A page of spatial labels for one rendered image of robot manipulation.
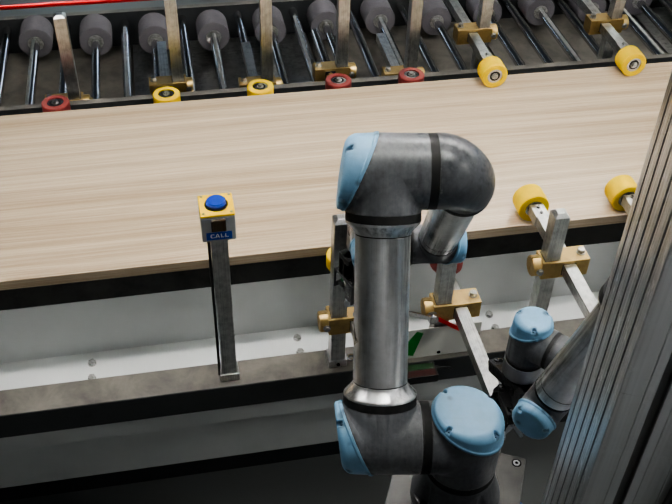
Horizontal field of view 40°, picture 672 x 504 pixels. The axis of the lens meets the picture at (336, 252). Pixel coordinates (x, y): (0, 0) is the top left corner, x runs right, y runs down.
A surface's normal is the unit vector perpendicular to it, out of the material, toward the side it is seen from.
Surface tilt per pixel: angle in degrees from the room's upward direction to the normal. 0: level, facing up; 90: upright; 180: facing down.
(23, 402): 0
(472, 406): 7
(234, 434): 90
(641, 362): 90
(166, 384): 0
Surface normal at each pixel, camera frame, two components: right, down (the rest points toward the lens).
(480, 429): 0.15, -0.74
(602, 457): -0.25, 0.64
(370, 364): -0.45, 0.17
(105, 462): 0.18, 0.65
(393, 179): 0.04, 0.20
